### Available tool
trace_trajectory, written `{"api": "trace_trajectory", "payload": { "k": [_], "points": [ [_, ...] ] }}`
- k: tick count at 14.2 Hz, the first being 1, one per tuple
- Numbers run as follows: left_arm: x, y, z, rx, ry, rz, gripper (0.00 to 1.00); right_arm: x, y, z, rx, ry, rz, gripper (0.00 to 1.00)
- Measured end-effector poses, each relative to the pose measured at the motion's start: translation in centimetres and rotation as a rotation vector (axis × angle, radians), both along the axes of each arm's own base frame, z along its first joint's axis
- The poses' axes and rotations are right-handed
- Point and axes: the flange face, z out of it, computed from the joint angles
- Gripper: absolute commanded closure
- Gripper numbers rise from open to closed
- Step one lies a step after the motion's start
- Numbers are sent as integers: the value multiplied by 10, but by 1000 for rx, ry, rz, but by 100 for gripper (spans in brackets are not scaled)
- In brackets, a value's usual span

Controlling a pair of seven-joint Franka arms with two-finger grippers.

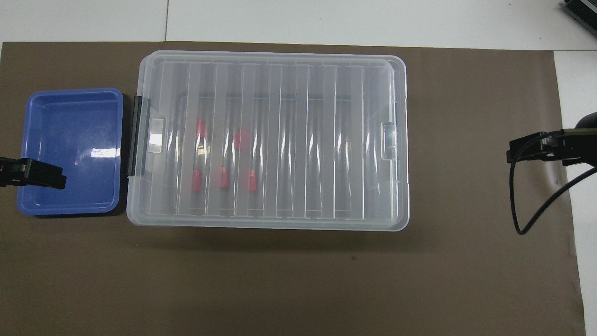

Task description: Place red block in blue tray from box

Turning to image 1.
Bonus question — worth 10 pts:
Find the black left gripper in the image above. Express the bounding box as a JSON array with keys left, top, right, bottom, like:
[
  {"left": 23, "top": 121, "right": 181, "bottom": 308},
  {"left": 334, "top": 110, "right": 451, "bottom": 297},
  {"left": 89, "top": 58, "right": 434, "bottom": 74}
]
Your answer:
[{"left": 0, "top": 157, "right": 66, "bottom": 189}]

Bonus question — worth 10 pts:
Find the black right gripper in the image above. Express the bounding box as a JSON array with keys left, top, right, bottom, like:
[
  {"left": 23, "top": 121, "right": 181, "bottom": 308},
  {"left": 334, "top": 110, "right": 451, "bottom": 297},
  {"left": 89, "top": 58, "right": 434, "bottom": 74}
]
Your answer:
[{"left": 507, "top": 112, "right": 597, "bottom": 167}]

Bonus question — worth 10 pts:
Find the clear ribbed plastic lid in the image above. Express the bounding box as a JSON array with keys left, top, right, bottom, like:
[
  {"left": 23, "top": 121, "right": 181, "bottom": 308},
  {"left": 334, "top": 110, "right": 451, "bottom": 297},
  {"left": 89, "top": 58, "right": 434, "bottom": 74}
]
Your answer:
[{"left": 126, "top": 50, "right": 411, "bottom": 232}]

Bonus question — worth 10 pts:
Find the blue plastic tray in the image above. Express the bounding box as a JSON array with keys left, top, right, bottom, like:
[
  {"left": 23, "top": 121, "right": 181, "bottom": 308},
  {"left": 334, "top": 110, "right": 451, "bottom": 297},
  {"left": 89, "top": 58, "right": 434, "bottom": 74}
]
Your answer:
[{"left": 17, "top": 88, "right": 125, "bottom": 217}]

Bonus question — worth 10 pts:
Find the clear plastic storage box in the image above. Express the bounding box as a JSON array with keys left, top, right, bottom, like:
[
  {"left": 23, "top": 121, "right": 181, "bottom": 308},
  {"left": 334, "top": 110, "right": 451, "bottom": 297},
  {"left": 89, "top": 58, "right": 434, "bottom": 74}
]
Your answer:
[{"left": 128, "top": 54, "right": 409, "bottom": 229}]

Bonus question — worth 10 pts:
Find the grey finned metal device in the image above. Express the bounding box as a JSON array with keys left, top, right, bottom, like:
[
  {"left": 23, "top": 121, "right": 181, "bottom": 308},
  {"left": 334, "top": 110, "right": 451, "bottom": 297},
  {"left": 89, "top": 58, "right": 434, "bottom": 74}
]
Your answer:
[{"left": 561, "top": 0, "right": 597, "bottom": 25}]

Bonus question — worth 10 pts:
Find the brown paper table mat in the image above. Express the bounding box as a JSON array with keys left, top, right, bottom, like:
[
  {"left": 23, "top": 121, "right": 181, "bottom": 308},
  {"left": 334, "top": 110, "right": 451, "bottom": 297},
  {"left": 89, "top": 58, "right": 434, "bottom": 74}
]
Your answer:
[{"left": 0, "top": 41, "right": 586, "bottom": 336}]

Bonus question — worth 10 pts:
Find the black box latch handle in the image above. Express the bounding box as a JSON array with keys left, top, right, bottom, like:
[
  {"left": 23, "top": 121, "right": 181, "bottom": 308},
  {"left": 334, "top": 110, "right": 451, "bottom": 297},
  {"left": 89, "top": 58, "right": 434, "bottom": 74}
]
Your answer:
[{"left": 127, "top": 96, "right": 143, "bottom": 177}]

